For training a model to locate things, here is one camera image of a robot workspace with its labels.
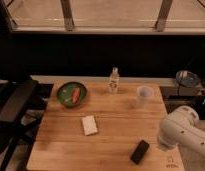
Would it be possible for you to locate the clear glass bottle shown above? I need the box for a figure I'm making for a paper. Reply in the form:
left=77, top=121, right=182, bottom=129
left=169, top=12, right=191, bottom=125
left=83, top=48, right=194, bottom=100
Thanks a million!
left=109, top=67, right=119, bottom=93

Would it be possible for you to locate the clear plastic cup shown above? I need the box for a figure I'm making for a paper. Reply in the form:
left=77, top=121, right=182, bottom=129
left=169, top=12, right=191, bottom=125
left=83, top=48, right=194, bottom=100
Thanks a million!
left=136, top=86, right=154, bottom=107

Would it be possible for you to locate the black office chair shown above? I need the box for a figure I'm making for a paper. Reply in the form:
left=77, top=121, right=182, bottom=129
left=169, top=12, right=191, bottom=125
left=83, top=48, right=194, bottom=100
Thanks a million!
left=0, top=79, right=52, bottom=171

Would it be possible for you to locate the round grey dish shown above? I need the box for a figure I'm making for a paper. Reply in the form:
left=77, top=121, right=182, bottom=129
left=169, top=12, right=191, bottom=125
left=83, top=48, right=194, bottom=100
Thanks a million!
left=176, top=70, right=200, bottom=87

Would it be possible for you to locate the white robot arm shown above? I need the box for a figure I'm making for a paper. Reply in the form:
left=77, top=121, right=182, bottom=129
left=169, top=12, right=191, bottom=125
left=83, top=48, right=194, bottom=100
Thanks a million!
left=157, top=105, right=205, bottom=157

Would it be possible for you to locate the black eraser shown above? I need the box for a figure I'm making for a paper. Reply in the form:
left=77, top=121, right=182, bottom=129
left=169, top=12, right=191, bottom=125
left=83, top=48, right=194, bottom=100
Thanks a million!
left=130, top=140, right=149, bottom=164

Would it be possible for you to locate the green bowl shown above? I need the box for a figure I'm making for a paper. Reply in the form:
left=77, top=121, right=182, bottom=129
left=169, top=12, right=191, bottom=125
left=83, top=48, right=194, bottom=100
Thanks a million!
left=56, top=81, right=87, bottom=108

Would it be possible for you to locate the white sponge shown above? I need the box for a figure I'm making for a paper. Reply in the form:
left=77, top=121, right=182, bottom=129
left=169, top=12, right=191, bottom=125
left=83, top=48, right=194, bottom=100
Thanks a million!
left=82, top=115, right=98, bottom=136

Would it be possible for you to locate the orange carrot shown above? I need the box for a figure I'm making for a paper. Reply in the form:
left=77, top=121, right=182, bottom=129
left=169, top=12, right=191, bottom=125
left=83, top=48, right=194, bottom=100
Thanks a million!
left=72, top=87, right=80, bottom=103

